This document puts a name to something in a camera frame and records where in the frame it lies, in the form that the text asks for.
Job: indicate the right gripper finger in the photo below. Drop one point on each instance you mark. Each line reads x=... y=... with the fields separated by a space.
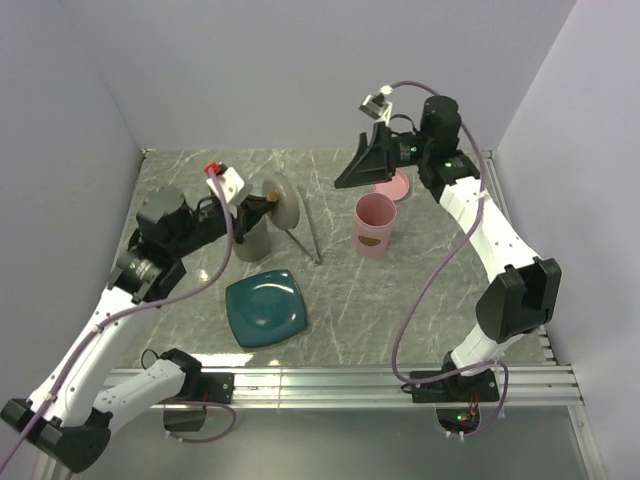
x=365 y=169
x=377 y=140

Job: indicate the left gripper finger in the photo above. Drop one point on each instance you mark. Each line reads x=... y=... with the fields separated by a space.
x=247 y=218
x=253 y=202

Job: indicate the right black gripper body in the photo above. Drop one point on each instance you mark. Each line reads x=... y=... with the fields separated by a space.
x=408 y=150

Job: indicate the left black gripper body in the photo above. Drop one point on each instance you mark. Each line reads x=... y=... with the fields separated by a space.
x=208 y=223

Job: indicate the grey steel canister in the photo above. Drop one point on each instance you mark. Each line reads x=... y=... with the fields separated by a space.
x=256 y=244

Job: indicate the pink lid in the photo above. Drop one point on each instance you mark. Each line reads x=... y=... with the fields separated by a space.
x=396 y=189

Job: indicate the grey steel lid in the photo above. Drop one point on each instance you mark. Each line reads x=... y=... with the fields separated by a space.
x=279 y=192

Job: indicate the metal food tongs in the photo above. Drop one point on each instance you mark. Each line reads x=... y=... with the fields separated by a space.
x=305 y=236

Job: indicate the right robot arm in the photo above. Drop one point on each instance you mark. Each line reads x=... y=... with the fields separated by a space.
x=523 y=287

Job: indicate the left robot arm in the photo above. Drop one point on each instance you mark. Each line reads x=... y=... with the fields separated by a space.
x=70 y=416

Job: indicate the pink canister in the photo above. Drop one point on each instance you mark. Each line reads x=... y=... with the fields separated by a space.
x=374 y=219

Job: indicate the teal square plate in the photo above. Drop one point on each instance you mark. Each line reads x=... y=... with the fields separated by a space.
x=265 y=309

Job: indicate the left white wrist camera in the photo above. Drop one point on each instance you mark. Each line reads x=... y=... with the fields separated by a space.
x=227 y=183

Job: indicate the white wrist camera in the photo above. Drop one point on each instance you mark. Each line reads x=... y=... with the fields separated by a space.
x=377 y=106
x=227 y=183

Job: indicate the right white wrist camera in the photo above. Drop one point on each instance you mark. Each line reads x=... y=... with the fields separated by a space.
x=377 y=106

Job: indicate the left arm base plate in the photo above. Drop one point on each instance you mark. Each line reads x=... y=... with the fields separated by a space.
x=218 y=387

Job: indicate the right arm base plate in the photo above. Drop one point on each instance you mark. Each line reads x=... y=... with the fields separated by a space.
x=456 y=389

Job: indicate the aluminium rail frame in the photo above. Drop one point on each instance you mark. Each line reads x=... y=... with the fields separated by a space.
x=361 y=387

